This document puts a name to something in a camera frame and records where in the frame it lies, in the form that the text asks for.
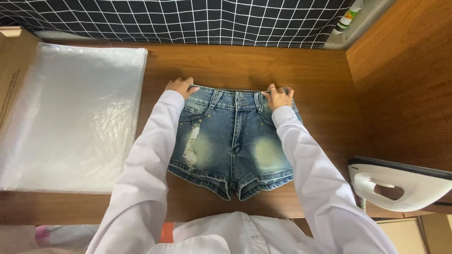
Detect white tube with green label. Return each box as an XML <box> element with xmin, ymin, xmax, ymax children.
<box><xmin>332</xmin><ymin>0</ymin><xmax>364</xmax><ymax>35</ymax></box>

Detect person's white shirt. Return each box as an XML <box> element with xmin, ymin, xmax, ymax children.
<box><xmin>148</xmin><ymin>211</ymin><xmax>339</xmax><ymax>254</ymax></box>

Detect white electric iron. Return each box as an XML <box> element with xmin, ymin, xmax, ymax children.
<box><xmin>347</xmin><ymin>156</ymin><xmax>452</xmax><ymax>213</ymax></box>

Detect person's left hand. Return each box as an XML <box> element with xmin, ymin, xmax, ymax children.
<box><xmin>165</xmin><ymin>77</ymin><xmax>200</xmax><ymax>100</ymax></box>

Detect black white grid cloth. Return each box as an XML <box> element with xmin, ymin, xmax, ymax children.
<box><xmin>0</xmin><ymin>0</ymin><xmax>355</xmax><ymax>49</ymax></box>

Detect blue distressed denim shorts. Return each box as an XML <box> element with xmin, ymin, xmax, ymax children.
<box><xmin>167</xmin><ymin>85</ymin><xmax>303</xmax><ymax>202</ymax></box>

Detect person's right hand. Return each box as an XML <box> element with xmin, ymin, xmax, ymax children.
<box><xmin>262</xmin><ymin>83</ymin><xmax>295</xmax><ymax>112</ymax></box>

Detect cream cabinet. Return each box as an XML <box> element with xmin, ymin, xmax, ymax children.
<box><xmin>375</xmin><ymin>213</ymin><xmax>452</xmax><ymax>254</ymax></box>

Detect pink white cloth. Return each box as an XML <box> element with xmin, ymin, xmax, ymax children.
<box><xmin>35</xmin><ymin>224</ymin><xmax>100</xmax><ymax>249</ymax></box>

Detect stack of clear plastic bags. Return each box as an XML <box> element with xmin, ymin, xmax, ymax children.
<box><xmin>0</xmin><ymin>42</ymin><xmax>148</xmax><ymax>194</ymax></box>

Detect brown cardboard box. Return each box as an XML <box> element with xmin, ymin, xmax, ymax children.
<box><xmin>0</xmin><ymin>26</ymin><xmax>42</xmax><ymax>129</ymax></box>

